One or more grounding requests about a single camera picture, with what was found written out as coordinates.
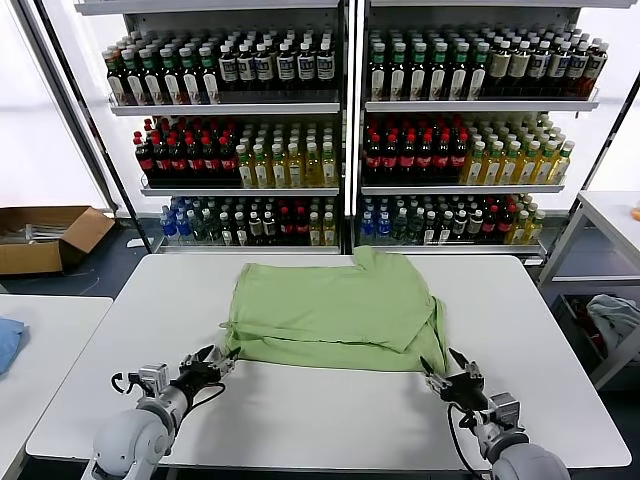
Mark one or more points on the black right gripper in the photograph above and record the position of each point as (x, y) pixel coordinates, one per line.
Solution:
(467, 395)

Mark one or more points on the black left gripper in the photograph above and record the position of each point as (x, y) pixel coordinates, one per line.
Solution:
(195, 380)

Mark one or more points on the green t-shirt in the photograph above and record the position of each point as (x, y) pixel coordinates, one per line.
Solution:
(325, 310)

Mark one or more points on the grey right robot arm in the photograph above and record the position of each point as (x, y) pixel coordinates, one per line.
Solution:
(525, 462)

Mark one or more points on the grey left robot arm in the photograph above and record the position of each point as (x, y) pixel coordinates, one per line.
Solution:
(130, 435)

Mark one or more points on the dark bottle white cap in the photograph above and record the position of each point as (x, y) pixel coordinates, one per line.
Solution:
(460, 227)
(269, 230)
(241, 231)
(227, 231)
(255, 230)
(475, 227)

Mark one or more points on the black storage crate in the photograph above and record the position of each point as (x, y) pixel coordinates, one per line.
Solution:
(570, 315)

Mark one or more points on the dark green bottle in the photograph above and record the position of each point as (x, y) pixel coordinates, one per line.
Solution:
(415, 227)
(400, 226)
(213, 229)
(199, 227)

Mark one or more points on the blue water bottle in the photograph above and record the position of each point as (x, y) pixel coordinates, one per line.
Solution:
(368, 226)
(384, 226)
(183, 224)
(168, 225)

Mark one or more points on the white paper scrap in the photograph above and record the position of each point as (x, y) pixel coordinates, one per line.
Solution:
(134, 243)

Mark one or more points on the red crumpled cloth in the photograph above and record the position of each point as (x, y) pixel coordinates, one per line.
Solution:
(595, 337)

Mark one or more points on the red cap cola bottle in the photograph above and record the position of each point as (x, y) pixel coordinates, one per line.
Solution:
(177, 161)
(460, 158)
(390, 159)
(285, 227)
(372, 159)
(506, 225)
(228, 161)
(145, 162)
(407, 159)
(195, 161)
(211, 161)
(442, 159)
(161, 162)
(300, 227)
(425, 159)
(490, 225)

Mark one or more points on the grey blue crumpled cloth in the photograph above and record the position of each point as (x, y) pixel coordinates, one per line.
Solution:
(610, 315)

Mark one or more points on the blue folded cloth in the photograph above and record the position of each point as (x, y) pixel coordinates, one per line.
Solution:
(10, 345)

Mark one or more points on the brown cardboard box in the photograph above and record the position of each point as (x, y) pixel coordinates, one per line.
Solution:
(30, 257)

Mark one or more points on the white plastic packaging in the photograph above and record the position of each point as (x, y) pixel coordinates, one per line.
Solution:
(45, 233)

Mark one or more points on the small orange object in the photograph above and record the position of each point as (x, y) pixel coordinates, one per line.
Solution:
(636, 212)

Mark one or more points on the grey metal shelf unit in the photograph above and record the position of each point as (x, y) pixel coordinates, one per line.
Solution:
(475, 106)
(225, 108)

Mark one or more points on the green cap tea bottle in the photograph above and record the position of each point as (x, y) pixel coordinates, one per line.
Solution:
(134, 79)
(479, 72)
(209, 76)
(398, 72)
(439, 72)
(459, 72)
(190, 76)
(171, 77)
(116, 80)
(152, 78)
(419, 72)
(378, 72)

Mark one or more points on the dark bottle blue white label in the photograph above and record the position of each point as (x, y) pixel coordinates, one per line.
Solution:
(264, 67)
(577, 67)
(285, 67)
(558, 67)
(539, 67)
(325, 66)
(306, 66)
(246, 67)
(228, 67)

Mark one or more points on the dark bottle beige label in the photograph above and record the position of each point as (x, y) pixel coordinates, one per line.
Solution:
(500, 67)
(520, 67)

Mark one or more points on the red drink bottle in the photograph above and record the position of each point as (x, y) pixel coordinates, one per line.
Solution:
(596, 67)

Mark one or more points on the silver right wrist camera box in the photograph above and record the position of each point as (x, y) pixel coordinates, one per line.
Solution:
(505, 407)

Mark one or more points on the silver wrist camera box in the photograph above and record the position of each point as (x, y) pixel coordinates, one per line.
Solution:
(152, 377)
(505, 407)

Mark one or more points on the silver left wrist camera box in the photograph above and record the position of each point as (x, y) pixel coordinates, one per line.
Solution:
(152, 377)

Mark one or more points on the white side table grey frame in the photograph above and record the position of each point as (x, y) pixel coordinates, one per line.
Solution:
(607, 207)

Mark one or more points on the black diagonal frame pole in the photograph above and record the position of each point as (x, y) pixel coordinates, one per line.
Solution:
(85, 105)
(602, 150)

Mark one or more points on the grey diagonal frame strut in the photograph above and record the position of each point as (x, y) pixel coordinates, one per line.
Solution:
(65, 105)

